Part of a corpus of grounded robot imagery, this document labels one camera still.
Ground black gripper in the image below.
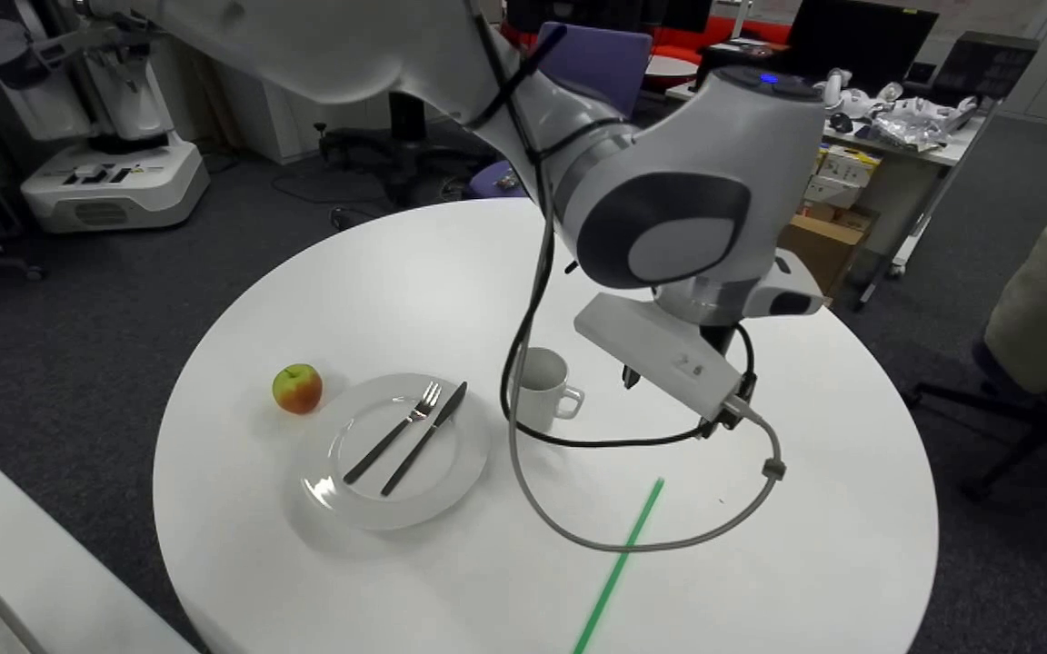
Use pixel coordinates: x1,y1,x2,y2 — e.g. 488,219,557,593
617,283,758,394

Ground green straw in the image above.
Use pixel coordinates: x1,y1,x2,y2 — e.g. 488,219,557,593
569,476,669,654

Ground white mug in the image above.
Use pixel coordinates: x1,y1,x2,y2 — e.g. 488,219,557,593
507,345,589,437

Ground brown cardboard box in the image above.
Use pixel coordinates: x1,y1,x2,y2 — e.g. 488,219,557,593
774,206,877,300

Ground clear glass plate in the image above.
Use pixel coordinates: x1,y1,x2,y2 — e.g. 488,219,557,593
297,371,494,539

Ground white bagged packages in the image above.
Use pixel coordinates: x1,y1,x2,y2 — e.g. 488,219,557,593
805,142,889,213

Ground purple office chair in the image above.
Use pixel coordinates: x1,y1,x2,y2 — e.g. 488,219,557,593
465,19,660,200

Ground grey office desk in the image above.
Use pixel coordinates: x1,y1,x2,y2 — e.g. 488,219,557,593
816,79,990,283

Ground green red apple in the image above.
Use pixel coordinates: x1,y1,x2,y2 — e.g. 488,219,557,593
268,360,331,421

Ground white plastic bag clutter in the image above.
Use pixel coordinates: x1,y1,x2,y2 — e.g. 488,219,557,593
817,64,990,156

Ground black office chair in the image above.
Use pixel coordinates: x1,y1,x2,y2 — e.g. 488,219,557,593
910,340,1047,490

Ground large black monitor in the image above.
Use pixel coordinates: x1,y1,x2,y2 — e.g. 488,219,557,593
786,0,941,94

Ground small black monitor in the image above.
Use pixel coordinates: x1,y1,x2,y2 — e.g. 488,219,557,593
932,31,1045,110

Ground white robot stand plate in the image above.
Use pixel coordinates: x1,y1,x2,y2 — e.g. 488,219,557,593
0,460,202,654

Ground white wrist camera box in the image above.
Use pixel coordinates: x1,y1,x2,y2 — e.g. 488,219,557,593
571,293,764,428

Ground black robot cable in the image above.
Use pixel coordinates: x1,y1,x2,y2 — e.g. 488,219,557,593
465,19,761,453

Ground grey camera cable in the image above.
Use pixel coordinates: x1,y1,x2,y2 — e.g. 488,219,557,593
507,402,792,561

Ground black handled knife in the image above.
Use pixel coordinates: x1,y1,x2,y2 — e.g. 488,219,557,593
380,380,472,500

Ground black handled fork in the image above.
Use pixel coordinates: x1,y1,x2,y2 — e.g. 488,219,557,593
343,380,449,490

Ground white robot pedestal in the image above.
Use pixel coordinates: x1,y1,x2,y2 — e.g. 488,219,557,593
0,0,214,237

